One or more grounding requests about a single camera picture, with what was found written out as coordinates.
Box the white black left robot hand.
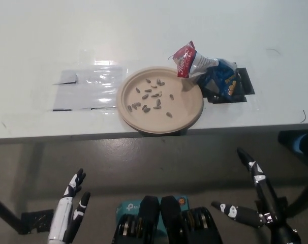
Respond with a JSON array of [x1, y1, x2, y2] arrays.
[[47, 168, 91, 244]]

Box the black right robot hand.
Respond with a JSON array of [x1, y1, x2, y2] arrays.
[[211, 148, 282, 229]]

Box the sunflower seed bag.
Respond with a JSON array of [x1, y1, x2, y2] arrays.
[[173, 40, 242, 102]]

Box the beige paper plate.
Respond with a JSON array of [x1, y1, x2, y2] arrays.
[[116, 65, 204, 135]]

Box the black slanted table leg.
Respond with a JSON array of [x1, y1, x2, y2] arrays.
[[288, 177, 308, 218], [0, 194, 26, 234]]

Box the black and blue object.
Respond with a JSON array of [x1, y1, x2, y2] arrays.
[[278, 130, 308, 155]]

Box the teal router box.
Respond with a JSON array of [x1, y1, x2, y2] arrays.
[[115, 194, 189, 227]]

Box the clear taped plastic sheet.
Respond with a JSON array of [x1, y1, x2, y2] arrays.
[[44, 59, 129, 112]]

